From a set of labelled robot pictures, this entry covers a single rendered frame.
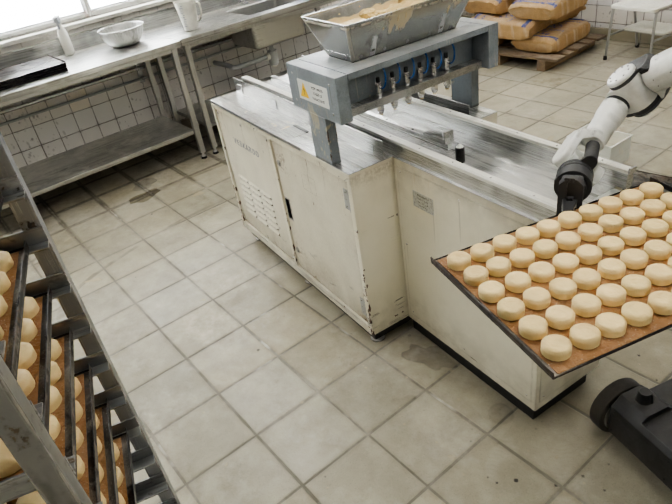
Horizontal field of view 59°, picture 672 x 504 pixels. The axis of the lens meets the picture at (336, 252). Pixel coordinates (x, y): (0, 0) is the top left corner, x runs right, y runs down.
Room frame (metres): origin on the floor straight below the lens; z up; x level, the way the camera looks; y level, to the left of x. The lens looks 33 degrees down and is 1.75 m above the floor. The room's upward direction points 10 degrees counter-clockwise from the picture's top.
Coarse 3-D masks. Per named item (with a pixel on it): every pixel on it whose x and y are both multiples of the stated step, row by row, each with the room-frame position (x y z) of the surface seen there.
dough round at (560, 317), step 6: (552, 306) 0.81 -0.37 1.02; (558, 306) 0.81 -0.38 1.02; (564, 306) 0.80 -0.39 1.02; (546, 312) 0.80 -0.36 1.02; (552, 312) 0.79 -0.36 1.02; (558, 312) 0.79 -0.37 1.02; (564, 312) 0.79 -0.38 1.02; (570, 312) 0.79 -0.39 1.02; (546, 318) 0.79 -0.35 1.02; (552, 318) 0.78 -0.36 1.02; (558, 318) 0.78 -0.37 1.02; (564, 318) 0.77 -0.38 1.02; (570, 318) 0.77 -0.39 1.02; (552, 324) 0.77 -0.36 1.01; (558, 324) 0.77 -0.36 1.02; (564, 324) 0.76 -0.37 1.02; (570, 324) 0.77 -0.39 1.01
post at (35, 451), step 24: (0, 360) 0.44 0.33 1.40; (0, 384) 0.42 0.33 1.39; (0, 408) 0.42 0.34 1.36; (24, 408) 0.43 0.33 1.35; (0, 432) 0.42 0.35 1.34; (24, 432) 0.42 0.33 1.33; (48, 432) 0.45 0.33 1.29; (24, 456) 0.42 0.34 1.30; (48, 456) 0.42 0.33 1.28; (48, 480) 0.42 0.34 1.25; (72, 480) 0.44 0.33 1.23
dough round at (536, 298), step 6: (528, 288) 0.87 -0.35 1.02; (534, 288) 0.87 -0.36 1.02; (540, 288) 0.87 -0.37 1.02; (528, 294) 0.85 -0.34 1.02; (534, 294) 0.85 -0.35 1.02; (540, 294) 0.85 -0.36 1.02; (546, 294) 0.85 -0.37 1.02; (528, 300) 0.84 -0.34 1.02; (534, 300) 0.83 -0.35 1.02; (540, 300) 0.83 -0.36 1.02; (546, 300) 0.83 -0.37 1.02; (528, 306) 0.84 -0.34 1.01; (534, 306) 0.83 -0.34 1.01; (540, 306) 0.83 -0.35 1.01; (546, 306) 0.83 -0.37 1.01
